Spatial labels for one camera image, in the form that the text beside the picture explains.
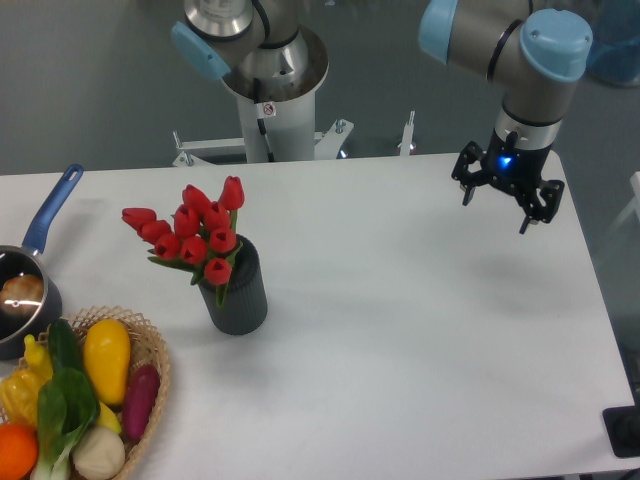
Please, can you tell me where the green bok choy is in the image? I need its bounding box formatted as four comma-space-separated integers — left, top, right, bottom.
30, 367, 101, 480

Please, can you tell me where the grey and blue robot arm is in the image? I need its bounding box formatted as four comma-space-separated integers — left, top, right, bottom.
418, 1, 593, 231

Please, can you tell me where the yellow bell pepper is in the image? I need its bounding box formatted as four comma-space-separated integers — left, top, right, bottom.
1, 369, 45, 428

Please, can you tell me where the brown bread roll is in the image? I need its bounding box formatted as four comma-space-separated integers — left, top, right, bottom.
1, 274, 44, 317

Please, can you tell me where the small yellow gourd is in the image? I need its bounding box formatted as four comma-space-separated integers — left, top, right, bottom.
24, 335, 53, 381

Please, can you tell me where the blue handled saucepan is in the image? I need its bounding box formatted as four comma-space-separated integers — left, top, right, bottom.
1, 164, 84, 360

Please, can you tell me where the yellow banana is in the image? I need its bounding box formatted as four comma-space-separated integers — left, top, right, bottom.
95, 401, 122, 435

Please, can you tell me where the purple eggplant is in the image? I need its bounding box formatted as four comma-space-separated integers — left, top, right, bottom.
122, 364, 160, 442

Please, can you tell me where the orange fruit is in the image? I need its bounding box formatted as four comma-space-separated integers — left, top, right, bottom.
1, 423, 38, 479

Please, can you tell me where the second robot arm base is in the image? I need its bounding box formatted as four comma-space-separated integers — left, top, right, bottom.
171, 1, 329, 102

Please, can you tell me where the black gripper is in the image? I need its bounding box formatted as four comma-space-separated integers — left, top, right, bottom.
451, 131, 565, 235

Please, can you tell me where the red tulip bouquet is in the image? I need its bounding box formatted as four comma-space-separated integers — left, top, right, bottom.
121, 176, 246, 307

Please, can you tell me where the blue translucent bin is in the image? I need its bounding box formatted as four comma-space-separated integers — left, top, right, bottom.
587, 0, 639, 87

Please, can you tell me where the green cucumber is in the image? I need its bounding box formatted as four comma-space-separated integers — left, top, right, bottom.
47, 319, 84, 373

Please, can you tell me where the dark grey ribbed vase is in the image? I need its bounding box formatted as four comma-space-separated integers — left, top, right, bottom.
198, 235, 268, 335

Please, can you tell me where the black device at table edge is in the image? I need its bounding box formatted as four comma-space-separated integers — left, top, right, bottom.
602, 406, 639, 458

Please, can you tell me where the yellow mango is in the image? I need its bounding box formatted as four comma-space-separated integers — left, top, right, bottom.
83, 318, 131, 407

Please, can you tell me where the beige garlic bulb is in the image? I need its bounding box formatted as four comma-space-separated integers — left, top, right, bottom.
72, 426, 125, 480

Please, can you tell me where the white metal robot stand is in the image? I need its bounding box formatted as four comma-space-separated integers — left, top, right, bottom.
171, 89, 419, 168

